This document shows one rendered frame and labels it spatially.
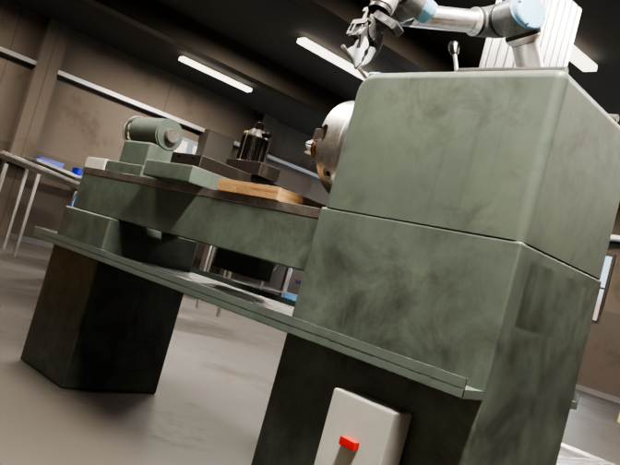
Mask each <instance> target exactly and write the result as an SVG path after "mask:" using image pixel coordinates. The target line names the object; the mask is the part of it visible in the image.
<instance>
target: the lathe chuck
mask: <svg viewBox="0 0 620 465"><path fill-rule="evenodd" d="M354 102H355V101H346V102H344V103H341V104H340V105H338V106H337V107H335V108H334V109H333V110H332V111H331V112H330V113H329V115H328V116H327V118H326V119H325V121H324V123H323V125H322V127H326V125H327V126H328V131H327V133H326V136H325V138H323V141H322V140H321V138H318V139H317V143H316V168H317V173H318V176H319V179H320V181H321V183H322V185H323V186H324V188H325V189H326V191H327V192H328V193H330V189H331V187H332V183H333V179H334V176H335V172H336V169H337V166H338V146H339V141H340V135H341V132H342V129H343V127H344V126H345V124H346V122H347V120H348V118H349V117H350V115H351V114H352V109H353V105H354ZM326 168H327V169H329V170H330V171H331V173H332V178H330V179H329V178H327V177H326V176H325V174H324V170H325V169H326Z"/></svg>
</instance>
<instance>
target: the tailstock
mask: <svg viewBox="0 0 620 465"><path fill-rule="evenodd" d="M133 121H134V122H133ZM132 122H133V123H132ZM131 123H132V124H131ZM130 124H131V126H130V128H129V129H128V126H129V125H130ZM127 131H128V132H129V136H130V139H131V140H129V138H128V136H127ZM122 134H123V139H124V141H125V143H124V146H123V149H122V153H121V156H120V159H119V161H107V162H106V166H105V169H104V170H107V171H112V172H118V173H127V174H133V175H137V176H143V177H148V178H152V177H149V176H146V175H144V174H143V171H144V168H145V164H146V161H147V160H155V161H167V162H170V161H171V158H172V155H173V151H174V150H176V149H177V148H179V146H180V145H181V143H182V140H183V130H182V127H181V126H180V125H179V124H178V123H177V122H176V121H175V120H173V119H163V118H148V117H143V116H139V115H135V116H131V117H129V118H128V119H127V120H126V121H125V123H124V125H123V130H122Z"/></svg>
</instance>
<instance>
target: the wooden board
mask: <svg viewBox="0 0 620 465"><path fill-rule="evenodd" d="M217 190H220V191H225V192H231V193H235V194H241V195H246V196H251V197H261V198H266V199H271V200H277V201H282V202H287V203H293V204H297V205H303V206H307V207H313V208H319V209H322V208H323V207H326V205H324V204H321V203H318V202H316V201H314V200H312V199H309V198H307V197H302V196H300V195H297V194H295V193H293V192H291V191H288V190H285V189H283V188H280V187H276V186H270V185H260V184H253V183H247V182H242V181H235V180H230V179H224V178H220V180H219V182H218V186H217Z"/></svg>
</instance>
